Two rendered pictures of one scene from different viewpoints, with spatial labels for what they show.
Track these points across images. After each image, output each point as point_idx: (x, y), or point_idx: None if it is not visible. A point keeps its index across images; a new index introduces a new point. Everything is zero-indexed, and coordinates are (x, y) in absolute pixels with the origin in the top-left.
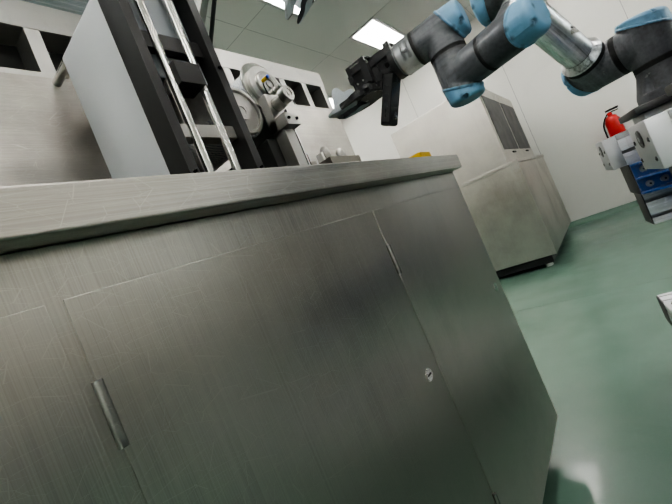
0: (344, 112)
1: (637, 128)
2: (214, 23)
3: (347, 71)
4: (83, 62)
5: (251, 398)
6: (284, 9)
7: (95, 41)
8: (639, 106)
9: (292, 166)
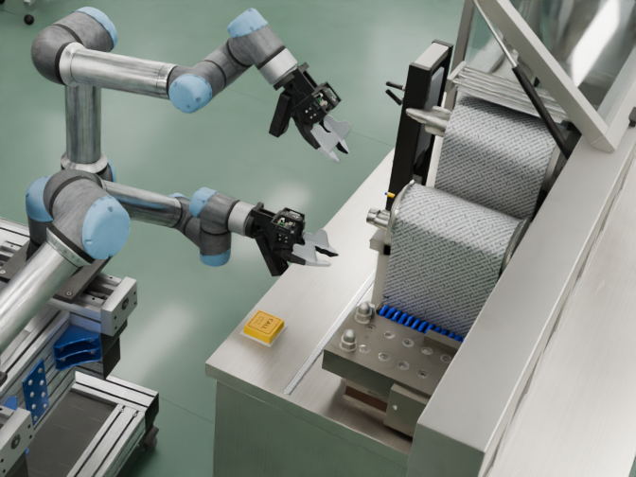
0: (320, 253)
1: (127, 294)
2: (538, 114)
3: (303, 216)
4: (535, 115)
5: None
6: (345, 144)
7: (504, 107)
8: (2, 372)
9: (344, 204)
